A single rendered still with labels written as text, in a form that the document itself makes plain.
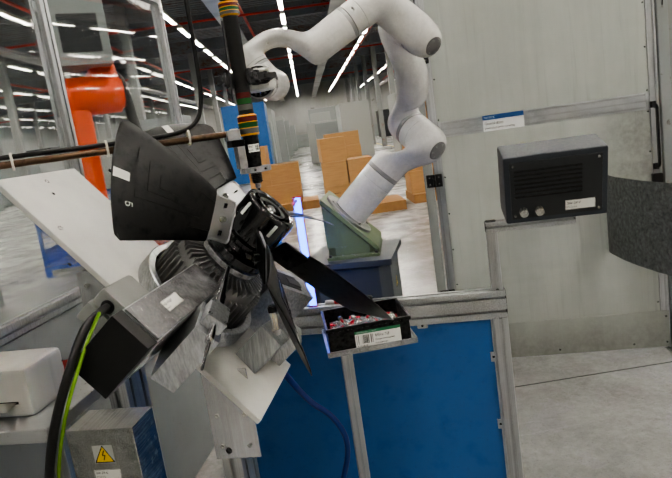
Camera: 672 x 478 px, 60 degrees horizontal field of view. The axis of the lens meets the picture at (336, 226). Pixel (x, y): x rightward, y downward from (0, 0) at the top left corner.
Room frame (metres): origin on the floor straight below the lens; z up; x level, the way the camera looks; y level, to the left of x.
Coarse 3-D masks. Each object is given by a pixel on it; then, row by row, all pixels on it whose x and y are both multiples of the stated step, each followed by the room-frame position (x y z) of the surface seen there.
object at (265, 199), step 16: (256, 192) 1.22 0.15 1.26; (240, 208) 1.18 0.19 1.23; (256, 208) 1.15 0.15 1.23; (240, 224) 1.16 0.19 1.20; (256, 224) 1.15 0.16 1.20; (272, 224) 1.15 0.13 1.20; (288, 224) 1.18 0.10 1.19; (240, 240) 1.17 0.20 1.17; (256, 240) 1.16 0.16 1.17; (272, 240) 1.17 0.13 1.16; (224, 256) 1.15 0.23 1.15; (240, 256) 1.17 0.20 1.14; (256, 272) 1.19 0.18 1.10
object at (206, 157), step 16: (160, 128) 1.37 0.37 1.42; (176, 128) 1.39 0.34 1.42; (208, 128) 1.43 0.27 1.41; (192, 144) 1.35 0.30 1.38; (208, 144) 1.37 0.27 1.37; (192, 160) 1.31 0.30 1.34; (208, 160) 1.31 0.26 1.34; (224, 160) 1.33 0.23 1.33; (208, 176) 1.28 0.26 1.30; (224, 176) 1.28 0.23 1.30
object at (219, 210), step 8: (216, 200) 1.14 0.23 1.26; (224, 200) 1.16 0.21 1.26; (232, 200) 1.17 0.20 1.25; (216, 208) 1.14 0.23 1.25; (224, 208) 1.16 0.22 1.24; (232, 208) 1.17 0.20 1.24; (216, 216) 1.14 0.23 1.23; (224, 216) 1.15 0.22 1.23; (232, 216) 1.17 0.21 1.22; (216, 224) 1.13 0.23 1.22; (224, 224) 1.15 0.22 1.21; (232, 224) 1.17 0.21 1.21; (216, 232) 1.13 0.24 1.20; (224, 232) 1.15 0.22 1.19; (216, 240) 1.13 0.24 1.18; (224, 240) 1.15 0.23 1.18
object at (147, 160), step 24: (120, 144) 1.00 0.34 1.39; (144, 144) 1.04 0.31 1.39; (120, 168) 0.97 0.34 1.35; (144, 168) 1.01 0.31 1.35; (168, 168) 1.06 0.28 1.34; (192, 168) 1.11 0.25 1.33; (120, 192) 0.96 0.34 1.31; (144, 192) 1.00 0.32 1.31; (168, 192) 1.04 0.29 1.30; (192, 192) 1.09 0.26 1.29; (216, 192) 1.14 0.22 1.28; (120, 216) 0.94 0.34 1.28; (144, 216) 0.98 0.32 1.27; (168, 216) 1.03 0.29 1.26; (192, 216) 1.08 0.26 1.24; (120, 240) 0.92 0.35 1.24; (192, 240) 1.08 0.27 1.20
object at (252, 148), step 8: (224, 0) 1.33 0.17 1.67; (248, 136) 1.29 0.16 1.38; (256, 136) 1.30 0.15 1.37; (248, 144) 1.29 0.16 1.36; (256, 144) 1.30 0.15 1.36; (248, 152) 1.30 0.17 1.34; (256, 152) 1.30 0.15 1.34; (248, 160) 1.30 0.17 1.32; (256, 160) 1.30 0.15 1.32; (256, 176) 1.30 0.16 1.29
